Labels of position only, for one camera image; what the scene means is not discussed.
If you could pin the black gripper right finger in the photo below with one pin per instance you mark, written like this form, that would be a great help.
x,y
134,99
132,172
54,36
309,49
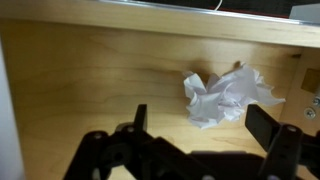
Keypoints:
x,y
266,128

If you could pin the wooden drawer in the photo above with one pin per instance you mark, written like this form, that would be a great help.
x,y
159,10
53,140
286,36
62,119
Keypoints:
x,y
100,76

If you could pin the crumpled white paper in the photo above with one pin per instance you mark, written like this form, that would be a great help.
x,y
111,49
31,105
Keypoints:
x,y
226,96

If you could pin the grey box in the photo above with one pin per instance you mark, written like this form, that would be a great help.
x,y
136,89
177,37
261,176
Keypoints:
x,y
306,13

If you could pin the silver screw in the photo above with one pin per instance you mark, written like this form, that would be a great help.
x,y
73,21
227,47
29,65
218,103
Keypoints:
x,y
316,101
309,113

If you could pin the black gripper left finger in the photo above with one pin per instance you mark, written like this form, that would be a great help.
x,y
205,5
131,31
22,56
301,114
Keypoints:
x,y
133,156

